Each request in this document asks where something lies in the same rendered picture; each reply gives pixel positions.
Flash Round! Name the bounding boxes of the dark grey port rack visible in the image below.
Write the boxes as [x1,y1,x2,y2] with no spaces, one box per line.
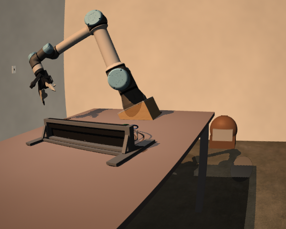
[26,118,155,167]

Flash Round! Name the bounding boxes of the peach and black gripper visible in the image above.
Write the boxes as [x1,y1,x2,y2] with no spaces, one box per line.
[35,69,56,105]

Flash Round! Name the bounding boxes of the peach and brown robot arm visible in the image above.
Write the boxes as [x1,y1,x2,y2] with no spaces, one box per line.
[28,10,147,110]

